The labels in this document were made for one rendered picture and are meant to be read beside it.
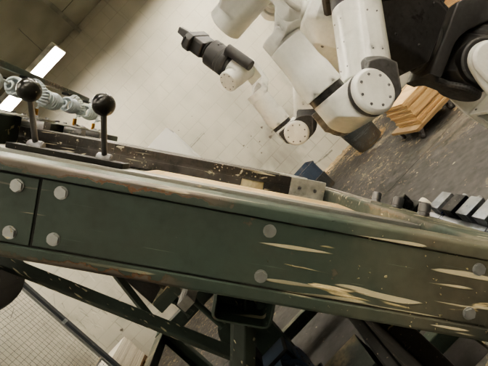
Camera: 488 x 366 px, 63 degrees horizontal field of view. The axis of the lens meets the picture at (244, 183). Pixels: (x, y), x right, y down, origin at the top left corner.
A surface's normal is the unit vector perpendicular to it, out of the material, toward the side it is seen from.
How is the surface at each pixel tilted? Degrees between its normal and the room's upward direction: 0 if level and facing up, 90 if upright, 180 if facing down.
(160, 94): 90
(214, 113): 90
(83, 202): 90
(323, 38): 102
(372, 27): 90
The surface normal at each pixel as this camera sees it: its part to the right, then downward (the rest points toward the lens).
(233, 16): -0.14, 0.62
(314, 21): -0.70, 0.58
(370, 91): 0.26, -0.19
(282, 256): 0.04, 0.06
